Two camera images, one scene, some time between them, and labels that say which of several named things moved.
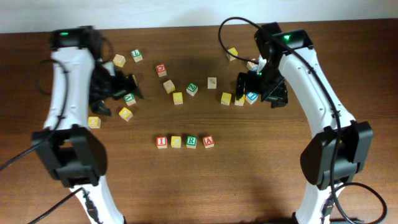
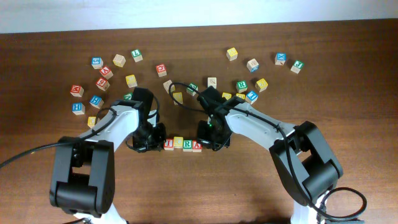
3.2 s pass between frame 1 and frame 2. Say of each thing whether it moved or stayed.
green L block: stayed
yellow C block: stayed
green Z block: stayed
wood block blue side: stayed
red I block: moved
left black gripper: moved
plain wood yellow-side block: stayed
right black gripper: moved
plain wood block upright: stayed
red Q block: stayed
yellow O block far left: stayed
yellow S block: stayed
